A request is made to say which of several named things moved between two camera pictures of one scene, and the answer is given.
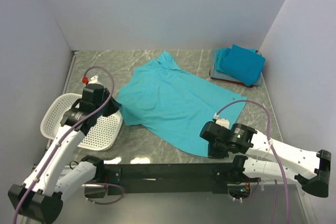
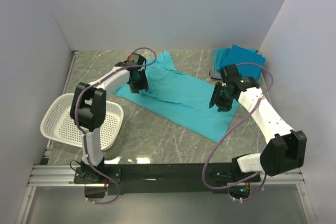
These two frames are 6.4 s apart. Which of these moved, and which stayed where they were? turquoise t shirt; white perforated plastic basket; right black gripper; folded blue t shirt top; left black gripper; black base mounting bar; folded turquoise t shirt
Moved: right black gripper; left black gripper; turquoise t shirt
Stayed: folded blue t shirt top; white perforated plastic basket; folded turquoise t shirt; black base mounting bar
